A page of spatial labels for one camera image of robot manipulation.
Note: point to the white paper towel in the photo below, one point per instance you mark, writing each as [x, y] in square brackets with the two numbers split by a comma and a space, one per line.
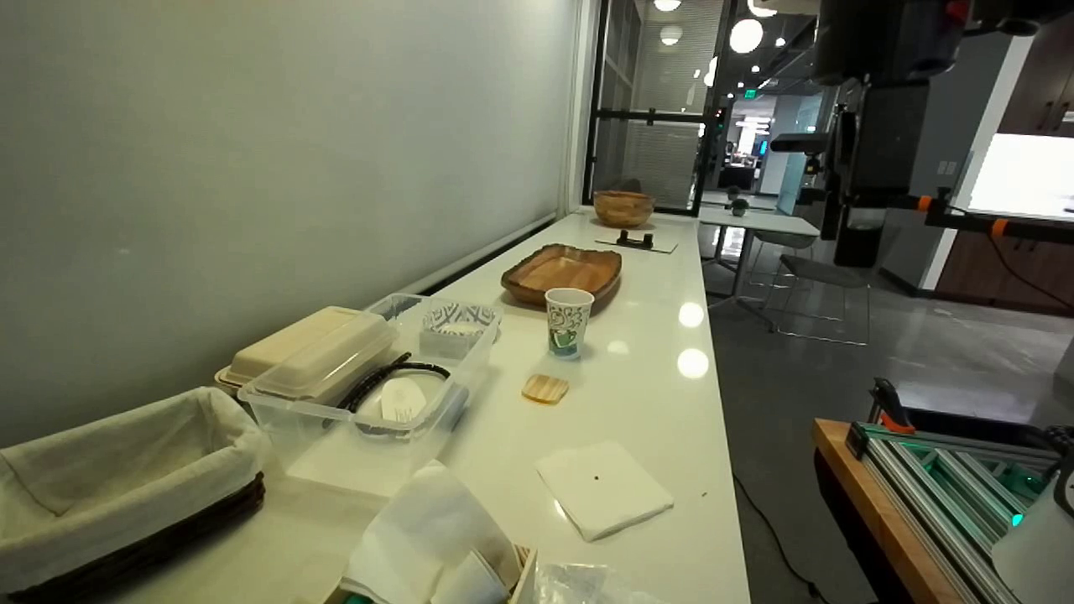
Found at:
[429, 525]

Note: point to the green print paper cup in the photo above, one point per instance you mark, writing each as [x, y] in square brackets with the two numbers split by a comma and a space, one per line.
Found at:
[567, 321]

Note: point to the wooden tray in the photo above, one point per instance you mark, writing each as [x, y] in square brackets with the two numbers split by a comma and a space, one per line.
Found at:
[559, 272]

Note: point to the tan square cracker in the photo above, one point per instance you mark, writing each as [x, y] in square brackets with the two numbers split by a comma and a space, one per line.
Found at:
[545, 389]

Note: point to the small black stand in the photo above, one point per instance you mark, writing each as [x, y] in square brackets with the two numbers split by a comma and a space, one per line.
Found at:
[634, 240]

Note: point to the white mat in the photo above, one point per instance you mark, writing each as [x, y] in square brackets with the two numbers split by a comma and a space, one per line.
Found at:
[664, 240]

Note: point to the white square napkin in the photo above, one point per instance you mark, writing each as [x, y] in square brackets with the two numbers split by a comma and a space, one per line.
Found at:
[606, 489]

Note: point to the black framed glass partition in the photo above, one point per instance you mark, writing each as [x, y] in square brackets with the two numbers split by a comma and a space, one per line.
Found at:
[648, 112]

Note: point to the white background table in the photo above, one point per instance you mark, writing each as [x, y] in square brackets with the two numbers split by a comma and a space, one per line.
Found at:
[767, 220]

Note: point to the clear plastic bag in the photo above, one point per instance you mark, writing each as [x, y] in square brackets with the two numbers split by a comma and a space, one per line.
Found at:
[588, 586]

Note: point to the round ceiling light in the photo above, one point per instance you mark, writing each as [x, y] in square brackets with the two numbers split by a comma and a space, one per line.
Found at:
[762, 8]
[664, 4]
[668, 36]
[745, 36]

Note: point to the green block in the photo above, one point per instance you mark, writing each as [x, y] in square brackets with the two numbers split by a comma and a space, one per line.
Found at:
[352, 599]

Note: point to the black red clamp tool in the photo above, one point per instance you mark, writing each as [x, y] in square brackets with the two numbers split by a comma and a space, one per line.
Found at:
[890, 403]

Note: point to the wooden base board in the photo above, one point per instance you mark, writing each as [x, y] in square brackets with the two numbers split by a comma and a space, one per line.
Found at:
[859, 490]

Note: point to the black rod orange clamps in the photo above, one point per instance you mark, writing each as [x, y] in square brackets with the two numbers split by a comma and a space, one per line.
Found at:
[962, 213]

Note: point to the cloth lined wicker basket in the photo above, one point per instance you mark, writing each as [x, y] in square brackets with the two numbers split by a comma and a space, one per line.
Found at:
[111, 472]

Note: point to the white glowing screen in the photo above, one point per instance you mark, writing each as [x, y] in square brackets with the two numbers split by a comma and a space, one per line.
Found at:
[1026, 175]

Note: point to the black camera on stand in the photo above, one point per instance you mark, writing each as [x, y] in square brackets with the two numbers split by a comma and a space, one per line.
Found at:
[811, 144]

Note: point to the aluminium rail frame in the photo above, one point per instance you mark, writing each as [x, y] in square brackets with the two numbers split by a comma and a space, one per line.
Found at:
[950, 490]

